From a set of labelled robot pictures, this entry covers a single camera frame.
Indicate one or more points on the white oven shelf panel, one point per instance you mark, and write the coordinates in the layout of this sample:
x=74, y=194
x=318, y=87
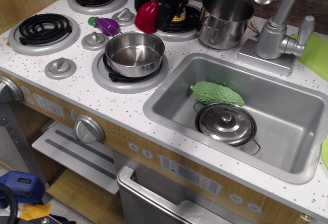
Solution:
x=93, y=162

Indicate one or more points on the green toy bitter gourd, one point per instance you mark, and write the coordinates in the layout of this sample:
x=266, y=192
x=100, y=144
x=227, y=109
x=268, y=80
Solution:
x=210, y=93

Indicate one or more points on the small steel pan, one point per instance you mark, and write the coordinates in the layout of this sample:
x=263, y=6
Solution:
x=134, y=54

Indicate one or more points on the yellow toy corn cob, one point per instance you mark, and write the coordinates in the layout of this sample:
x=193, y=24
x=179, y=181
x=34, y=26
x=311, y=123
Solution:
x=180, y=14

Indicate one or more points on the silver stove knob upper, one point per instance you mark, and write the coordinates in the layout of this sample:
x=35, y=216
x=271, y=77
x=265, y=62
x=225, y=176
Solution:
x=124, y=17

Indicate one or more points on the silver stove knob middle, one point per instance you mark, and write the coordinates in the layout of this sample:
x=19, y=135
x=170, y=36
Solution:
x=94, y=41

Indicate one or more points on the silver toy faucet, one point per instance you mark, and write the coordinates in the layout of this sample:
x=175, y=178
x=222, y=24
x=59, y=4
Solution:
x=274, y=50

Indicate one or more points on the silver stove knob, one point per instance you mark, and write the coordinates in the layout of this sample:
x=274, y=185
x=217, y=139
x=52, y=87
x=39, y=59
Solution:
x=124, y=17
x=94, y=41
x=60, y=68

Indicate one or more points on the purple toy eggplant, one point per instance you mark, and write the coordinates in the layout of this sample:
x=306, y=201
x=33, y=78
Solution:
x=107, y=26

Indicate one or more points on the silver stove knob front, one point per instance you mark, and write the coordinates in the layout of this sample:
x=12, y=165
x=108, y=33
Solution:
x=60, y=68

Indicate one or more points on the small lidded steel pot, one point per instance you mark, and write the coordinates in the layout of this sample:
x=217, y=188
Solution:
x=227, y=123

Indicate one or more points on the grey toy sink basin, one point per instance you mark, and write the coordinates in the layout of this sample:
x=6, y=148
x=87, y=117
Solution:
x=291, y=120

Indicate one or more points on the green object at right edge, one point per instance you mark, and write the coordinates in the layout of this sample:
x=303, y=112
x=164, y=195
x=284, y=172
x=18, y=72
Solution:
x=324, y=152

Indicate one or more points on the back right coil burner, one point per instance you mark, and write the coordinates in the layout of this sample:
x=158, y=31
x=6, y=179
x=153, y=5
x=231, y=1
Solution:
x=183, y=30

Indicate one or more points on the red toy sweet potato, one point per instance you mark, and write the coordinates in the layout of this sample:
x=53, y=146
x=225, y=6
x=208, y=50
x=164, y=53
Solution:
x=147, y=16

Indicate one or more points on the large silver oven dial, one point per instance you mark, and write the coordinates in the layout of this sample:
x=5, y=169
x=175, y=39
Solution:
x=87, y=130

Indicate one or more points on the grey dishwasher door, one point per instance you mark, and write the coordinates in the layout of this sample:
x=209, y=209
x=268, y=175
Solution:
x=149, y=197

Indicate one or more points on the blue clamp tool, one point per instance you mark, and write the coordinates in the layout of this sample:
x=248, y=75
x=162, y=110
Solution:
x=27, y=187

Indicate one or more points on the silver dial at left edge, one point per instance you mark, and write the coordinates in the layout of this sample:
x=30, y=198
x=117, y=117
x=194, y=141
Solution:
x=9, y=90

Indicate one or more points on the green cutting board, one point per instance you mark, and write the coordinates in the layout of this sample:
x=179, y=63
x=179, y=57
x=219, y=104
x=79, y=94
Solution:
x=315, y=56

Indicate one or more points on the tall steel pot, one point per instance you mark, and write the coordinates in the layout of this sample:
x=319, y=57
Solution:
x=222, y=23

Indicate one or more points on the front left coil burner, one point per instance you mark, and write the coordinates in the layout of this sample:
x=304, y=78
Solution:
x=44, y=34

